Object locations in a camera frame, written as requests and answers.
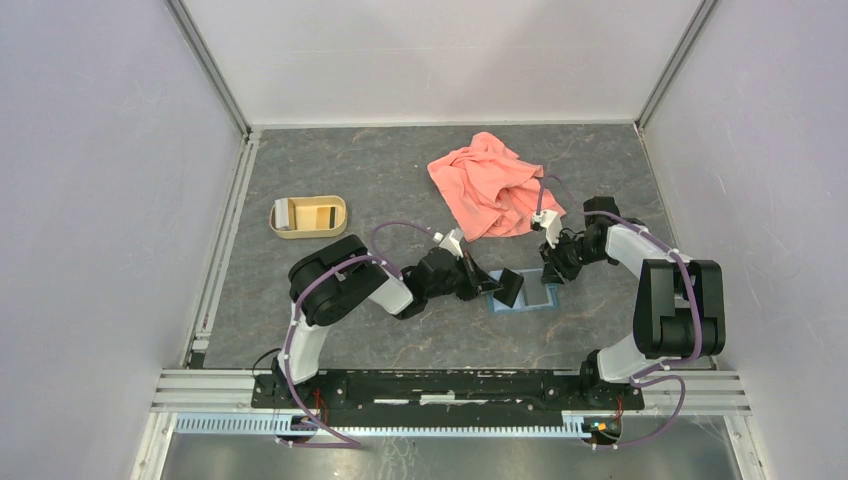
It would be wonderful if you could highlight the beige oval card tray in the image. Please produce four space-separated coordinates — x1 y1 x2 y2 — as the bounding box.
269 195 348 240

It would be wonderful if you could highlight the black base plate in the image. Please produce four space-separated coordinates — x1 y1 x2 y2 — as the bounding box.
251 369 645 428

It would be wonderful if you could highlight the pink cloth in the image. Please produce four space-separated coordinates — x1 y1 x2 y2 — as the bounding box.
427 132 566 242

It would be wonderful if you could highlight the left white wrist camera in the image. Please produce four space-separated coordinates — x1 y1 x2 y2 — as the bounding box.
433 228 464 258

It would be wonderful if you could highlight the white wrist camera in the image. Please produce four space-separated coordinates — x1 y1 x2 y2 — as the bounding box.
433 228 464 258
531 209 563 249

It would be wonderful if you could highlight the stack of cards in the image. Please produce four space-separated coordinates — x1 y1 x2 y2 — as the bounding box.
273 197 296 231

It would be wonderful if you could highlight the aluminium frame rail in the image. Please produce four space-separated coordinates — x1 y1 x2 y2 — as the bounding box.
151 131 262 413

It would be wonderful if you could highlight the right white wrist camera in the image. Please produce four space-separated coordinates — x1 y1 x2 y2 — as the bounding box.
531 209 563 249

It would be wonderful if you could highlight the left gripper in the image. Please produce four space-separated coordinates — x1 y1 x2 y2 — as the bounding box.
426 250 503 301

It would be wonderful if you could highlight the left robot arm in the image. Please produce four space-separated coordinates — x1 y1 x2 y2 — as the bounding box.
275 228 505 408

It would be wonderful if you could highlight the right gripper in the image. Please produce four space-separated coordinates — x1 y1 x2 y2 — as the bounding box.
537 230 610 285

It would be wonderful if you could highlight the black VIP card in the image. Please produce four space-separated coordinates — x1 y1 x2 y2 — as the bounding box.
522 269 552 308

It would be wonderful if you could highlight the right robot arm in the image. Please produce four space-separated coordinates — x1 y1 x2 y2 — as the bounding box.
531 196 726 408

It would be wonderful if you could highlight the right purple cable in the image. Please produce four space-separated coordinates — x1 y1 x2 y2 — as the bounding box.
535 175 704 452

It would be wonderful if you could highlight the gold card in tray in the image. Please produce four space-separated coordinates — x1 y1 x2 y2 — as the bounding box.
315 206 337 230

